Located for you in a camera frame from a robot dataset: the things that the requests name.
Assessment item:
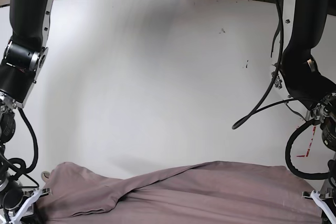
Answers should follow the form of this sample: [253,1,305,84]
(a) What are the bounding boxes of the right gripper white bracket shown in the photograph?
[1,188,50,223]

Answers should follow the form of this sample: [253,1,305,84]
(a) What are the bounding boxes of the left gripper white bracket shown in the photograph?
[301,179,335,224]

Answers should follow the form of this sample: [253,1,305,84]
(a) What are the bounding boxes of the mauve t-shirt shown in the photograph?
[37,161,321,223]

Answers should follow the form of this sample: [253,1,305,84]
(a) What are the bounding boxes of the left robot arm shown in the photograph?
[269,0,335,223]

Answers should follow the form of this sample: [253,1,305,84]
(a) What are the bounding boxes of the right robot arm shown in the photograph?
[1,0,54,223]

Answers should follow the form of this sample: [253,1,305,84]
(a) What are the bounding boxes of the left table grommet hole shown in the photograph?
[41,171,50,183]

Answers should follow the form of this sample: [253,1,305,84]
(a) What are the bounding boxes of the red tape marking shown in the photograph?
[296,125,317,158]

